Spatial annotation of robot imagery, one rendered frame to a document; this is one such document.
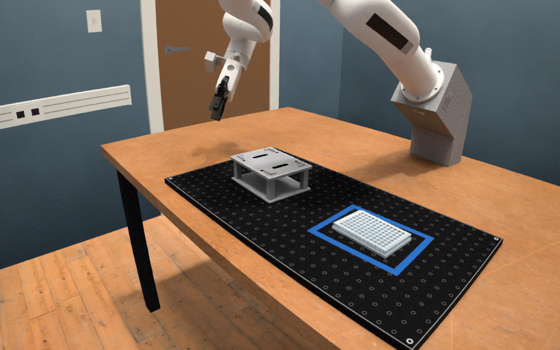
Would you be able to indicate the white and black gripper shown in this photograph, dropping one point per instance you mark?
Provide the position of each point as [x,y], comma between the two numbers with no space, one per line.
[228,82]

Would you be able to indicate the blue rectangular tape outline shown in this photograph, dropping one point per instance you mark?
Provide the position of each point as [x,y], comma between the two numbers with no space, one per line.
[395,271]

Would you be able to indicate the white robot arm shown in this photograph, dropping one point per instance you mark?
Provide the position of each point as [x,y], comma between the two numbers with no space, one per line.
[380,24]

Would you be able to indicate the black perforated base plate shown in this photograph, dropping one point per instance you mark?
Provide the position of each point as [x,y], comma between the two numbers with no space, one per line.
[401,310]

